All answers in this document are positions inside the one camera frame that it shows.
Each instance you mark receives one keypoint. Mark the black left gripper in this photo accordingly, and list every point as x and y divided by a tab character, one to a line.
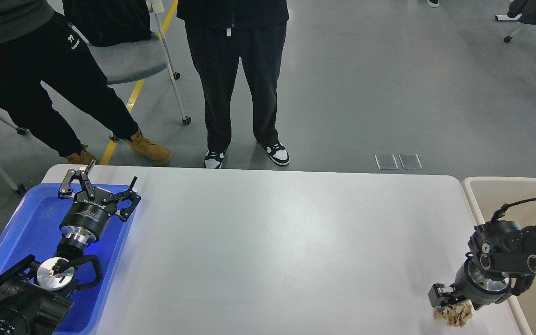
87	216

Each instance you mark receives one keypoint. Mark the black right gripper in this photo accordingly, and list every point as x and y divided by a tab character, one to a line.
473	284

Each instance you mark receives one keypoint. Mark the brown paper ball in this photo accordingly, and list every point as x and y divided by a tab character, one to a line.
456	315

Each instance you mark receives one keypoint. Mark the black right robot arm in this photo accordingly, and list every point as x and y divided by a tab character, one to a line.
501	262

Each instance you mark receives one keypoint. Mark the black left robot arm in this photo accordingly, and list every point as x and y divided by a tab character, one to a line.
58	255

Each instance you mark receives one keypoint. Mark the clear floor plate right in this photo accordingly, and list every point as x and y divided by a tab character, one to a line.
410	161

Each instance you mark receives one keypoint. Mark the clear floor plate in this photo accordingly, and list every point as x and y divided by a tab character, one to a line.
410	161
386	161

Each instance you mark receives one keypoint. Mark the beige plastic bin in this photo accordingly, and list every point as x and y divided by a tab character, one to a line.
486	195

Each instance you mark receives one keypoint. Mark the grey office chair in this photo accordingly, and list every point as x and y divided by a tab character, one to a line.
132	61

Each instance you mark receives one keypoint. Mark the clear floor plate left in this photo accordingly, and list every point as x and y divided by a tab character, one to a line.
386	161

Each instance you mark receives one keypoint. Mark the person with tan boots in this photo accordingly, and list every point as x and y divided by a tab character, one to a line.
37	45

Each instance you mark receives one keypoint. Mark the black jacket on chair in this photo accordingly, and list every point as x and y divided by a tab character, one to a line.
109	22

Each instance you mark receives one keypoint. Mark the person in blue jeans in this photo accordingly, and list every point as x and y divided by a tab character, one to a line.
433	3

